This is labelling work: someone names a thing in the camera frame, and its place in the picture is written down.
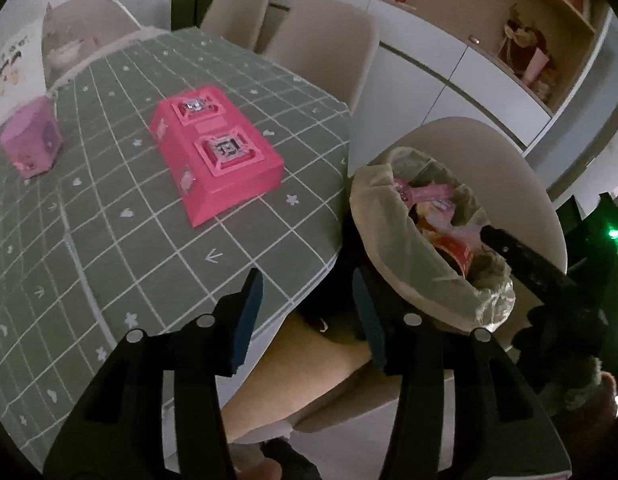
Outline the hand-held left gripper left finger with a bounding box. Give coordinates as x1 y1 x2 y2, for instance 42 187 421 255
43 267 265 480

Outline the trash bin with plastic liner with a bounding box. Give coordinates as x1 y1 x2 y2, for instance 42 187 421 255
349 146 518 335

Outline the person's leg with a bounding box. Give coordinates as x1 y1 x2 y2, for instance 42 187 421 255
233 460 283 480

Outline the pink rectangular box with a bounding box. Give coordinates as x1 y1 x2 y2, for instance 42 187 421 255
150 86 285 227

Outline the white sideboard cabinet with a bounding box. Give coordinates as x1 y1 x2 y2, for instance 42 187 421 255
235 0 556 197

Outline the green checked tablecloth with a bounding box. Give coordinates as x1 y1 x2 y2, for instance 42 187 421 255
0 27 352 471

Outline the pink plastic wrapper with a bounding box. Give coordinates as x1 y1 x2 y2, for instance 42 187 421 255
393 178 458 212

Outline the wooden wall shelf unit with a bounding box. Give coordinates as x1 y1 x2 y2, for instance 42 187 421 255
509 0 616 117

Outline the red wrapped flower bouquet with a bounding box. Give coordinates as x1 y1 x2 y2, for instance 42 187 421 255
498 4 550 87

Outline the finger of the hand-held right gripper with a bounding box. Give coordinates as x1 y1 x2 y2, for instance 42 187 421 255
480 225 583 307

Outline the beige dining chair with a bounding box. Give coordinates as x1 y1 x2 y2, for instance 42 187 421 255
199 0 271 54
368 117 570 347
42 0 141 92
264 0 381 112
221 314 406 444

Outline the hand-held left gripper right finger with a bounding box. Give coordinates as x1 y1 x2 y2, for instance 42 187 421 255
353 267 573 480

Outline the purple box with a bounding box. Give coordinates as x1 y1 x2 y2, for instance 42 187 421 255
0 96 64 179

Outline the white cartoon printed sign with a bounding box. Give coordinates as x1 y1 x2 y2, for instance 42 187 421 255
0 30 46 107

